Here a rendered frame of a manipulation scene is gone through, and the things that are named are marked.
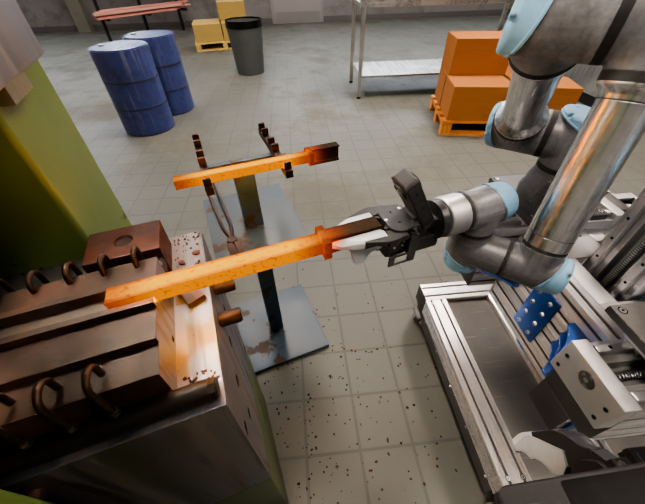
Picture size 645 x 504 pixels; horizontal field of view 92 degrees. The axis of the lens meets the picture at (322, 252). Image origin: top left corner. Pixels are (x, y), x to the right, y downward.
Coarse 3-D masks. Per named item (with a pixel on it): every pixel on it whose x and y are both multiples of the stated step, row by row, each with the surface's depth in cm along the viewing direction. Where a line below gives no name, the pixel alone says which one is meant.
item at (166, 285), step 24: (288, 240) 49; (312, 240) 49; (336, 240) 49; (216, 264) 46; (240, 264) 45; (264, 264) 46; (120, 288) 43; (144, 288) 43; (168, 288) 43; (192, 288) 45
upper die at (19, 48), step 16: (0, 0) 25; (0, 16) 24; (16, 16) 27; (0, 32) 24; (16, 32) 26; (32, 32) 29; (0, 48) 23; (16, 48) 25; (32, 48) 28; (0, 64) 23; (16, 64) 25; (0, 80) 22
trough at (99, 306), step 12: (72, 300) 43; (84, 300) 43; (96, 300) 44; (36, 312) 42; (48, 312) 42; (60, 312) 43; (72, 312) 43; (84, 312) 43; (0, 324) 41; (12, 324) 42; (24, 324) 42; (36, 324) 42; (48, 324) 41; (0, 336) 40
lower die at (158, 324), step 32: (64, 288) 45; (96, 288) 45; (96, 320) 41; (128, 320) 41; (160, 320) 43; (0, 352) 38; (32, 352) 38; (64, 352) 38; (96, 352) 38; (128, 352) 39; (160, 352) 39; (0, 384) 35; (32, 384) 36; (64, 384) 36; (96, 384) 36; (128, 384) 36; (160, 384) 38; (0, 416) 34; (32, 416) 34; (64, 416) 36; (0, 448) 35
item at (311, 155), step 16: (320, 144) 87; (336, 144) 87; (256, 160) 83; (272, 160) 83; (288, 160) 83; (304, 160) 85; (320, 160) 88; (176, 176) 78; (192, 176) 78; (208, 176) 78; (224, 176) 80; (240, 176) 81
